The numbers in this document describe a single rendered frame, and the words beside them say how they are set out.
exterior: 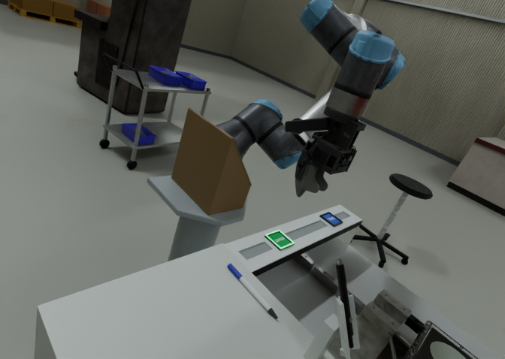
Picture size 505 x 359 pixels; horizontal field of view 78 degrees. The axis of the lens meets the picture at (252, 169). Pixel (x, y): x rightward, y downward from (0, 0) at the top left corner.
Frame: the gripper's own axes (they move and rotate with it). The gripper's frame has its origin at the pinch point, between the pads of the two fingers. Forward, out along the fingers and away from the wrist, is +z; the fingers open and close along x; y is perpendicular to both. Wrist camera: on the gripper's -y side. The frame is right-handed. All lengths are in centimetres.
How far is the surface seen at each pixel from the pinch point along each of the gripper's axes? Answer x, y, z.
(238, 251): -13.0, -0.5, 14.7
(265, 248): -5.2, 1.0, 15.1
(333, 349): -5.0, 24.6, 22.7
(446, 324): 43, 40, 29
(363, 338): 4.3, 27.2, 22.7
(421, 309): 41, 33, 29
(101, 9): 303, -913, 50
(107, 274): 5, -88, 111
